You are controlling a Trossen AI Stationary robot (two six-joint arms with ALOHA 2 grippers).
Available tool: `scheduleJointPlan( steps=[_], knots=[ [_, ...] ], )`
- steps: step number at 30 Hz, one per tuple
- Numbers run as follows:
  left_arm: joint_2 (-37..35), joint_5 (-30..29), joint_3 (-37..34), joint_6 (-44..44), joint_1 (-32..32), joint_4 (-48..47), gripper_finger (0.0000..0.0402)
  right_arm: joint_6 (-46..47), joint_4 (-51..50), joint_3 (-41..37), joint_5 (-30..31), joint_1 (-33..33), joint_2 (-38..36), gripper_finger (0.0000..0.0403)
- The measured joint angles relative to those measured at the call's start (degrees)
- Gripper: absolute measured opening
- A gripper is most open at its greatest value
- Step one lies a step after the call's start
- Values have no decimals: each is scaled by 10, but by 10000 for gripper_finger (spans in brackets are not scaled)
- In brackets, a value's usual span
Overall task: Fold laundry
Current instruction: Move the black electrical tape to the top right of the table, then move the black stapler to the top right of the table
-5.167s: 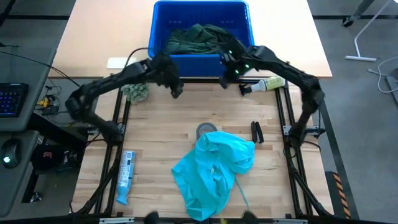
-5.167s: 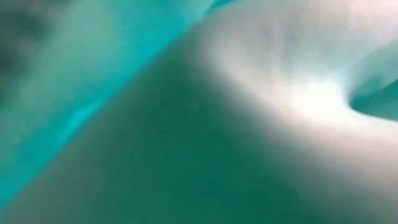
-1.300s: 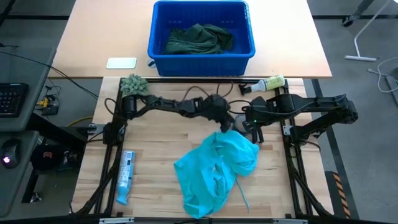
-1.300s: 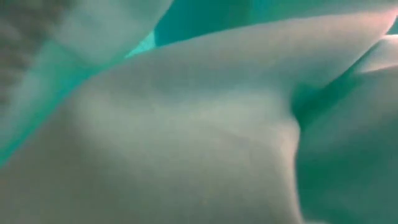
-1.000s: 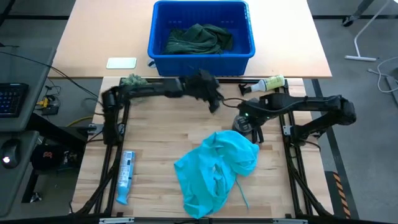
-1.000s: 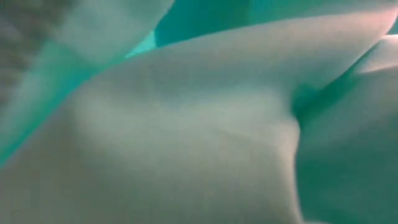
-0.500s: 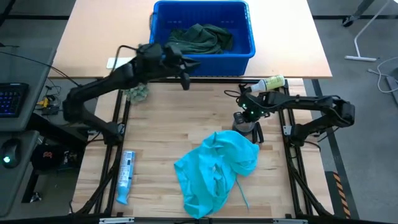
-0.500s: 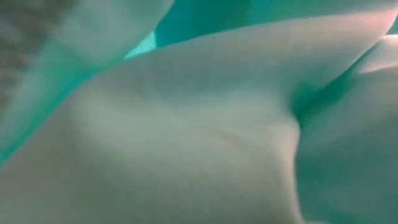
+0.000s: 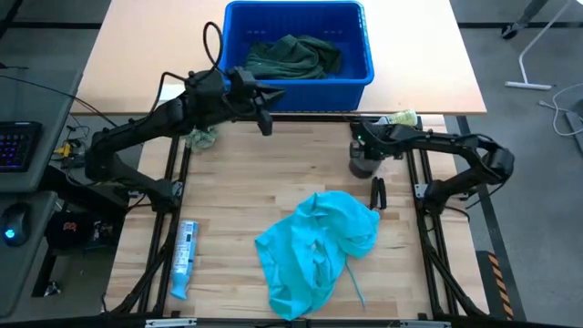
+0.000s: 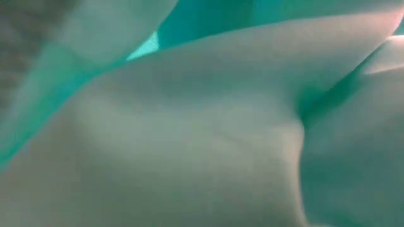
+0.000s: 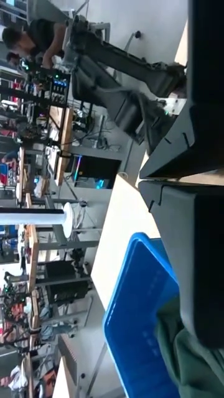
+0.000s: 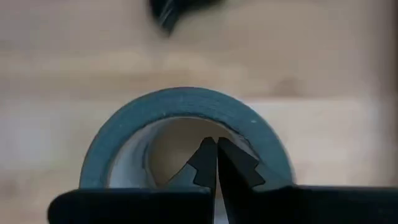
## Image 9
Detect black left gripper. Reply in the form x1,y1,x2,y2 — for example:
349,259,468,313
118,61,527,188
222,67,287,138

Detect dark green knit garment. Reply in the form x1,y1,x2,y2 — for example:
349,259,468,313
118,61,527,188
243,34,343,81

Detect teal shirt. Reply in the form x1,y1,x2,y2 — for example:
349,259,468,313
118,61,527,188
253,190,382,322

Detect black tape roll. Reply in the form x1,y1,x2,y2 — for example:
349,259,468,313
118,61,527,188
348,140,382,179

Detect blue plastic bin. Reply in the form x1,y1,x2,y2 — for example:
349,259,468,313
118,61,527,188
217,0,376,114

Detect yellow label squeeze bottle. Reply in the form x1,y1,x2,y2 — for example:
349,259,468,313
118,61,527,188
377,108,418,128

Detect potted green succulent plant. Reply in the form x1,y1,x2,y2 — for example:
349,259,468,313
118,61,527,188
184,126,220,154

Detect pale rectangular plastic lid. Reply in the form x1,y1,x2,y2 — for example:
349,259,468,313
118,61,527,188
157,83,190,102

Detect white floor stand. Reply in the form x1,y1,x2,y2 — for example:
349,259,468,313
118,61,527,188
504,0,576,91

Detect light blue tube bottle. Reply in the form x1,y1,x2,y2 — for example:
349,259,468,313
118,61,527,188
169,220,199,301

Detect black caster desk leg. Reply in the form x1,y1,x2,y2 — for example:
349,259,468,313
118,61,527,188
500,0,552,40

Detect black yellow hazard strip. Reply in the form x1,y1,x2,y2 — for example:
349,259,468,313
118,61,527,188
486,252,516,320

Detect grey side desk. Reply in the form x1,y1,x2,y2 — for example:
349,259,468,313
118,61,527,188
0,67,86,320

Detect black backlit keyboard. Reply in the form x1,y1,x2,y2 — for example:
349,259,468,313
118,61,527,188
0,120,44,173

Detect black computer mouse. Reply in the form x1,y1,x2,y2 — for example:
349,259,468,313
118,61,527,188
0,202,32,248

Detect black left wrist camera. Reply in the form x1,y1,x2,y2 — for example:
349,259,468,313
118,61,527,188
186,70,227,99

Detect white floor cable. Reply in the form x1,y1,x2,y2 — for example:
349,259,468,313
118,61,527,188
538,81,583,138

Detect black desk cable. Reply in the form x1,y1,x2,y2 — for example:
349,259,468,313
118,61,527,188
0,72,118,128

